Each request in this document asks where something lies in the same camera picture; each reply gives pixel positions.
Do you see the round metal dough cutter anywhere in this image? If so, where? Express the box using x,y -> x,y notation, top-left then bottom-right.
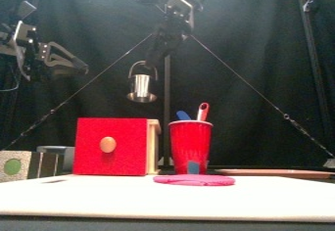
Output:
125,60 -> 160,104

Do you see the wooden drawer with red front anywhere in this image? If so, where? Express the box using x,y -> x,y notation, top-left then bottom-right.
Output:
72,116 -> 152,176

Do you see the wooden drawer cabinet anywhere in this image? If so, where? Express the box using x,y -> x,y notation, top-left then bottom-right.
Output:
146,118 -> 164,175

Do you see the flat pink dough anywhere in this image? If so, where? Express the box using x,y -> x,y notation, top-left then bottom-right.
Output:
152,173 -> 236,187

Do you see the red plastic cup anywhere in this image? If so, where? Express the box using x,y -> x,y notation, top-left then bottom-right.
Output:
166,119 -> 214,176

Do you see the dark green striped box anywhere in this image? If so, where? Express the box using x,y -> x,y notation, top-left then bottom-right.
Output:
0,150 -> 60,183

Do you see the white cutting board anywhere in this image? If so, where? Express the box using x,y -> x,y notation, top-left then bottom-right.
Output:
0,173 -> 335,223

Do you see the flat tan tray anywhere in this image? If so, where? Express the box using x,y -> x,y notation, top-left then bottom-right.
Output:
213,168 -> 335,180

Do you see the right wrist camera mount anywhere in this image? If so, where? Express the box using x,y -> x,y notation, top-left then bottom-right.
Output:
165,0 -> 196,31

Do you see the thin diagonal brace wire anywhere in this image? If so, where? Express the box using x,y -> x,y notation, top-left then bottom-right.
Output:
189,34 -> 335,160
0,32 -> 154,152

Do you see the black vertical frame pole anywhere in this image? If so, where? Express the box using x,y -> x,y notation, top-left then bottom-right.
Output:
162,54 -> 172,168

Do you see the blue utensil handle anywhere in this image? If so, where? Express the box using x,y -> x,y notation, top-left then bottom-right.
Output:
174,110 -> 192,121

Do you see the blue bowl with handles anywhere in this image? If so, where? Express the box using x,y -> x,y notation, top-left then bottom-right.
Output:
34,145 -> 76,173

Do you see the black slanted frame post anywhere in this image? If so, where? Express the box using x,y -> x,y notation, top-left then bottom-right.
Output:
295,0 -> 335,145

